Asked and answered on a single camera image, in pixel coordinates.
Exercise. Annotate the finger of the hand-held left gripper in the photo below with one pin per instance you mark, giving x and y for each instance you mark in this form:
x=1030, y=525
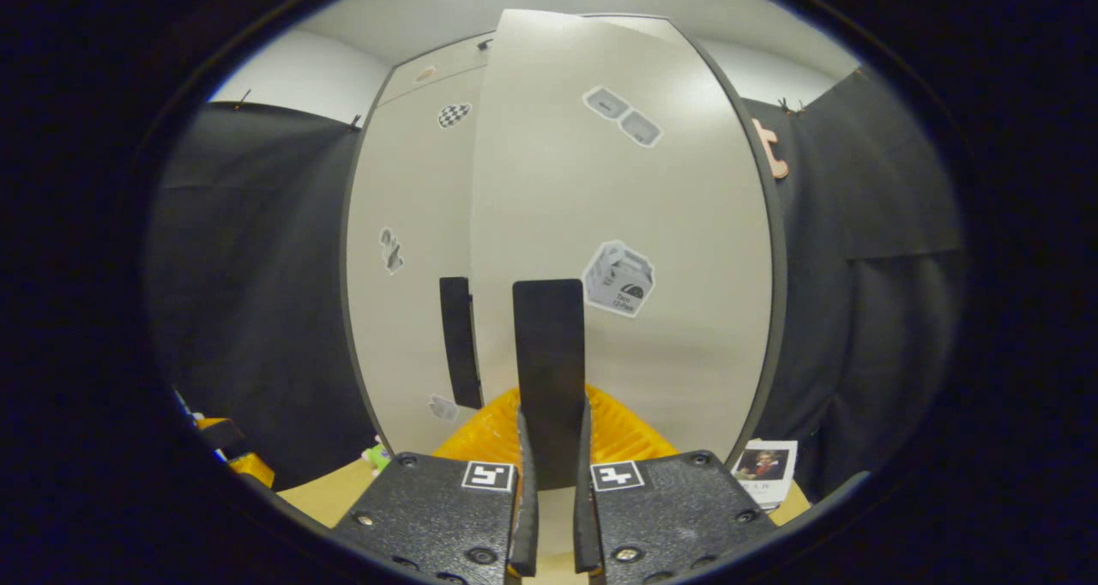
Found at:
x=225, y=437
x=253, y=469

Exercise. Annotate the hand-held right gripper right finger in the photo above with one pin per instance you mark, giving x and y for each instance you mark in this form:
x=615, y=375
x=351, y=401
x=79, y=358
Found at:
x=586, y=525

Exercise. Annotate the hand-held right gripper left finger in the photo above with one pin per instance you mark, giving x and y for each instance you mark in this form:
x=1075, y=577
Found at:
x=527, y=525

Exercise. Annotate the shoe cabinet door box sticker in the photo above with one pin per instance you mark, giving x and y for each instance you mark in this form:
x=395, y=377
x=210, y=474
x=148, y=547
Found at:
x=686, y=370

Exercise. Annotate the shoe cabinet door checkered sticker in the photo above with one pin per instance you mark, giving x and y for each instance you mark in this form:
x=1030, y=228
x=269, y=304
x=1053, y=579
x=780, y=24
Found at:
x=403, y=353

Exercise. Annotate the beige double-door shoe cabinet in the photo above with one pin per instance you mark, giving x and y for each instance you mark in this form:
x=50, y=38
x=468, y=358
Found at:
x=780, y=242

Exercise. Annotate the beige cabinet drawer front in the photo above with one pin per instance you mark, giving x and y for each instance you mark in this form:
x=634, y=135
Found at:
x=446, y=66

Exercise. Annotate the green and pink toy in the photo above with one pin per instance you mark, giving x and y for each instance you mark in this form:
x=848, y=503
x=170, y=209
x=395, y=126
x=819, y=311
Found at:
x=376, y=458

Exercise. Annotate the black backdrop cloth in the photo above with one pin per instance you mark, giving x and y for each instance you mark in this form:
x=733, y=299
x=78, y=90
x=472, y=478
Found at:
x=883, y=328
x=257, y=293

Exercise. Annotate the stack of books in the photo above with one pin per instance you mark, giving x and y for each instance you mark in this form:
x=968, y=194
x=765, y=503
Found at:
x=763, y=473

